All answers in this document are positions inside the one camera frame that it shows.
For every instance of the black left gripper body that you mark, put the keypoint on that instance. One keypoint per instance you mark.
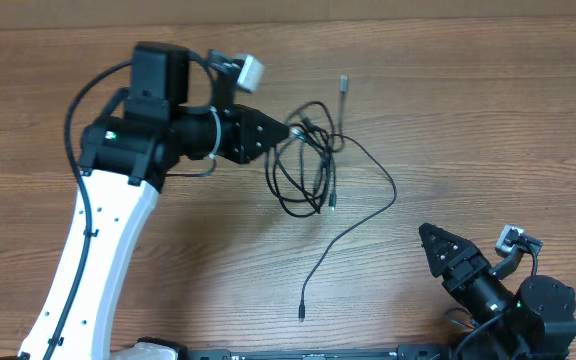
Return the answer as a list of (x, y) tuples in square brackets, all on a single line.
[(237, 133)]

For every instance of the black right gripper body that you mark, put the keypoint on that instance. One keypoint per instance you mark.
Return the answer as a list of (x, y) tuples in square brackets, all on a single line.
[(476, 265)]

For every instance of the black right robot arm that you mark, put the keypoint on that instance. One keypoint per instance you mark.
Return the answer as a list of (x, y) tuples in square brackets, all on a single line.
[(515, 312)]

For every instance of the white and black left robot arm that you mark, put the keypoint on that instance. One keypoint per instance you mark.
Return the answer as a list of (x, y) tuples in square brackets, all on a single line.
[(178, 104)]

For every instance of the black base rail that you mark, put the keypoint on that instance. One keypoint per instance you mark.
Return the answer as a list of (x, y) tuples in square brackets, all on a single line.
[(401, 352)]

